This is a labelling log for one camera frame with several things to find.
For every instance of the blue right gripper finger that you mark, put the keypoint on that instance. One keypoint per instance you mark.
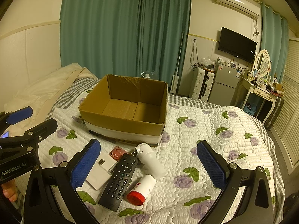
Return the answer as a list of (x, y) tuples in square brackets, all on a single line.
[(15, 117)]

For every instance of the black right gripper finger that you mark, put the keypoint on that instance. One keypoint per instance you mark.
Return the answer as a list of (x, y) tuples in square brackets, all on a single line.
[(40, 132)]

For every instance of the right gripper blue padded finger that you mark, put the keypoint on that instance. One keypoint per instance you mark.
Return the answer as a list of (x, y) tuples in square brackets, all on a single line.
[(40, 203), (256, 203)]

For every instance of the black tv remote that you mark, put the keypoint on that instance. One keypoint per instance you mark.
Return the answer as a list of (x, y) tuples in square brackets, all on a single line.
[(117, 185)]

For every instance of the red patterned pouch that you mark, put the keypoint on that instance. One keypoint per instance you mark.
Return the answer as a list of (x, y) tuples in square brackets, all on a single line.
[(117, 152)]

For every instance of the white bottle red cap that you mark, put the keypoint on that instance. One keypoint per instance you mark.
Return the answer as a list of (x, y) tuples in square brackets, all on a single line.
[(138, 195)]

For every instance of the white plug-in device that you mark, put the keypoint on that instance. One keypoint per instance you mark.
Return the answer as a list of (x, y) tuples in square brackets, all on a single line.
[(148, 158)]

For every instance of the white charger box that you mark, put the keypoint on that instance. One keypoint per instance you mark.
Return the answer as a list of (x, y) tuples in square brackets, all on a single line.
[(105, 161)]

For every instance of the person's left hand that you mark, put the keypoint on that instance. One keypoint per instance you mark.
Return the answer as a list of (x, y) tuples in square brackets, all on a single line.
[(10, 190)]

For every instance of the cream pillow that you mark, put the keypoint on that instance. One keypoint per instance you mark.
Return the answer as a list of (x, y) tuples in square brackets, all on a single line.
[(43, 93)]

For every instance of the grey checked bed sheet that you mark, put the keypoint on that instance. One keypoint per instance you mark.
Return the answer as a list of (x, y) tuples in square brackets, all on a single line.
[(86, 84)]

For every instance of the white louvered wardrobe door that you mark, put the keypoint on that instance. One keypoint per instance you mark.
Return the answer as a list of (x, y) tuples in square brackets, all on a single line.
[(285, 128)]

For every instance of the dark suitcase by wardrobe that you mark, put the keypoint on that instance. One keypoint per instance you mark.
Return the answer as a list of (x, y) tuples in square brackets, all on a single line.
[(273, 116)]

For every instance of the blue laundry basket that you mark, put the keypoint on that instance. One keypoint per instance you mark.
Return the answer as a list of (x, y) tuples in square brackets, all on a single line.
[(250, 108)]

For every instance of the floral quilted bedspread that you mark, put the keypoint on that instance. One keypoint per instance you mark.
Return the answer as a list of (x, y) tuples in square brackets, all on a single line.
[(186, 192)]

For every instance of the open cardboard box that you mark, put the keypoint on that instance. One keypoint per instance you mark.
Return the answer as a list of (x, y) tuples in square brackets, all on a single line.
[(128, 109)]

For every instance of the white dressing table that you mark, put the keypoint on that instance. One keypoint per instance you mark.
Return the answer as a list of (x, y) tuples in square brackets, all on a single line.
[(257, 91)]

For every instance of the green curtain left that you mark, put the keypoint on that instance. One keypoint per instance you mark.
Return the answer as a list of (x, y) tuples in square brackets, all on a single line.
[(124, 37)]

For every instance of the green curtain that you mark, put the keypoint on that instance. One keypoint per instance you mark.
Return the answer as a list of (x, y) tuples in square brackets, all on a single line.
[(124, 37), (274, 39)]

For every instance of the silver mini fridge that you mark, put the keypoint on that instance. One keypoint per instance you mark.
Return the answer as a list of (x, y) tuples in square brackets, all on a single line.
[(224, 85)]

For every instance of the clear water jug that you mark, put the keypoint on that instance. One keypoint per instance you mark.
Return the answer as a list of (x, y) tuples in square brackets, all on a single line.
[(150, 75)]

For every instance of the white suitcase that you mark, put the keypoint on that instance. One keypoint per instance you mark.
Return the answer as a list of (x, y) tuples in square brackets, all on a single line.
[(201, 84)]

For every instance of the oval vanity mirror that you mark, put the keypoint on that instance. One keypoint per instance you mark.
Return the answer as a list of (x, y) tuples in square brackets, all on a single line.
[(262, 64)]

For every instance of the white mop pole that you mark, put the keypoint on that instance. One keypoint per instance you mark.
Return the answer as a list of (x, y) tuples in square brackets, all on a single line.
[(175, 76)]

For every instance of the green curtain right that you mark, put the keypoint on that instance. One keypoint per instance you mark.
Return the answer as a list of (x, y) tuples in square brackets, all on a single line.
[(274, 39)]

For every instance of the white air conditioner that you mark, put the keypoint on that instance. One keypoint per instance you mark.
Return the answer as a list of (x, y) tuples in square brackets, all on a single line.
[(243, 6)]

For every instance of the black wall television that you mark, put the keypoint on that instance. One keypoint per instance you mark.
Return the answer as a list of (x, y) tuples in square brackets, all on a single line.
[(237, 45)]

